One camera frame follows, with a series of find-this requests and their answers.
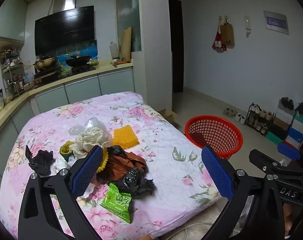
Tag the cardboard box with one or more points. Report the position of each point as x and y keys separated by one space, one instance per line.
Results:
x=170 y=116

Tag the green and yellow foam piece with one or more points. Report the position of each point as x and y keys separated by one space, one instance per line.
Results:
x=66 y=151

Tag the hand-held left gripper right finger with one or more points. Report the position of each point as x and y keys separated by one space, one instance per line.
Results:
x=217 y=172

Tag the black metal shoe rack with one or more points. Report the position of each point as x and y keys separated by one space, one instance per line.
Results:
x=246 y=116

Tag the bronze cooking pot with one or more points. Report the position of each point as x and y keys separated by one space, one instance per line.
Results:
x=44 y=62

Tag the person's right hand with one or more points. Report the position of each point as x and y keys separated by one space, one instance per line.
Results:
x=288 y=211

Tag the beige shoe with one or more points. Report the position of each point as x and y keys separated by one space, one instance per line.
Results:
x=226 y=111
x=231 y=112

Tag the yellow foam mesh sheet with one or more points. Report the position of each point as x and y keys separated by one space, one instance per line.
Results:
x=125 y=136

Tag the wooden cutting board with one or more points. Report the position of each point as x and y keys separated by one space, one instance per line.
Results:
x=126 y=42

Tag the red plastic basket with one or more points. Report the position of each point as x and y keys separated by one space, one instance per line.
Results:
x=231 y=140

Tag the black plastic bag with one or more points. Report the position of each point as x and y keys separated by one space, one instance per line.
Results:
x=136 y=182

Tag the dark purple wrapper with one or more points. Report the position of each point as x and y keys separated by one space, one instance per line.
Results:
x=40 y=160

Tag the frosted glass partition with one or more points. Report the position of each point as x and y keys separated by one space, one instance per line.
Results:
x=129 y=5

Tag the stack of shoe boxes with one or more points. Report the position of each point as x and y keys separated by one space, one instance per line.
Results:
x=281 y=125

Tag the clear plastic bag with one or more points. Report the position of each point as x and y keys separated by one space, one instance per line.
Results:
x=94 y=123

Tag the metal dish rack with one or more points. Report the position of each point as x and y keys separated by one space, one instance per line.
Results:
x=11 y=67

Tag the green snack packet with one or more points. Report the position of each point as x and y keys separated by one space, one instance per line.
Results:
x=116 y=202

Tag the black wok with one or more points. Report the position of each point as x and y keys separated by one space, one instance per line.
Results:
x=77 y=60

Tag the white sneaker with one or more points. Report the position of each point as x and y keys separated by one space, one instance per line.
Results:
x=238 y=117
x=243 y=119

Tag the brown wrapper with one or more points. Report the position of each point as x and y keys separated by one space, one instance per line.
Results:
x=124 y=165

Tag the black range hood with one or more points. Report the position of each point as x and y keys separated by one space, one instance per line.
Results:
x=64 y=30

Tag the black gas stove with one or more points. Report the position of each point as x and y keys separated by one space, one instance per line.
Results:
x=84 y=68

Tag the red hanging bag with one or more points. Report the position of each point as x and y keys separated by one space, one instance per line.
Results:
x=218 y=43

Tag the black shoe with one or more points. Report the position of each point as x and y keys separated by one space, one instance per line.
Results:
x=287 y=103
x=302 y=108

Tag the grey electrical panel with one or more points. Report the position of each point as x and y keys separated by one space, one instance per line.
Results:
x=276 y=22

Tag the pink floral blanket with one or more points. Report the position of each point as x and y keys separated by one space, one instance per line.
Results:
x=166 y=142

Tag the kitchen counter cabinet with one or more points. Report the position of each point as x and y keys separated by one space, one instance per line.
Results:
x=81 y=87

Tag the orange plate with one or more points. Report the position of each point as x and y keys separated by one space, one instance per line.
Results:
x=121 y=61

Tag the row of light shoes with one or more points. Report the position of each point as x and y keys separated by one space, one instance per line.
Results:
x=262 y=115

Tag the pale green wall cabinet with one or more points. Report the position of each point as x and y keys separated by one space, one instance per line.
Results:
x=9 y=17

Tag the yellow foam fruit net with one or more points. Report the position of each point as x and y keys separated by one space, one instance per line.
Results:
x=104 y=160

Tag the white intercom phone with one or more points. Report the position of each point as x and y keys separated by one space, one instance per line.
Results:
x=247 y=25

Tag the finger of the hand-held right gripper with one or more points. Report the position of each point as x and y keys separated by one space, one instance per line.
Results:
x=288 y=151
x=266 y=163

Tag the brown paper bag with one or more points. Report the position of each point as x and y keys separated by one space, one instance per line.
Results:
x=227 y=35

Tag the white tissue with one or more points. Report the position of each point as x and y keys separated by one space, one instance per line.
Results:
x=87 y=191

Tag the white paper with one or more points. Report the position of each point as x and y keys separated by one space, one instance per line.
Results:
x=62 y=165

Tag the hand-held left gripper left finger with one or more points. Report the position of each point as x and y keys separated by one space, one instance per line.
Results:
x=87 y=172

